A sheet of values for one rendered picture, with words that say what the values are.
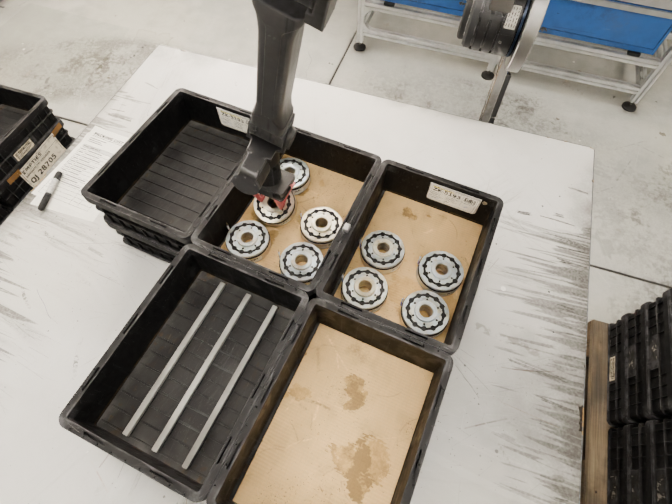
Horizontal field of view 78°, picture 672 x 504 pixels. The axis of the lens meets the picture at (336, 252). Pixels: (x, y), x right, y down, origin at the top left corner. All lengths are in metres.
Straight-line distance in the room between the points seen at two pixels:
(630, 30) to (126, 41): 2.93
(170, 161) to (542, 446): 1.15
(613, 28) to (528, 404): 2.14
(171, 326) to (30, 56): 2.70
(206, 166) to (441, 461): 0.92
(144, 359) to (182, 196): 0.42
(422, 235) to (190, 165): 0.65
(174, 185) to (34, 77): 2.19
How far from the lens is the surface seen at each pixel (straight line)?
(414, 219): 1.06
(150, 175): 1.23
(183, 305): 0.99
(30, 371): 1.25
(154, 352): 0.98
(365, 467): 0.87
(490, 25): 1.08
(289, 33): 0.54
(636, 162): 2.80
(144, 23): 3.43
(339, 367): 0.89
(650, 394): 1.66
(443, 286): 0.95
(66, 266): 1.33
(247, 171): 0.80
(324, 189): 1.10
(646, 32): 2.84
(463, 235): 1.07
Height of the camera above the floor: 1.70
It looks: 61 degrees down
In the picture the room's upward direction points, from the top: 1 degrees clockwise
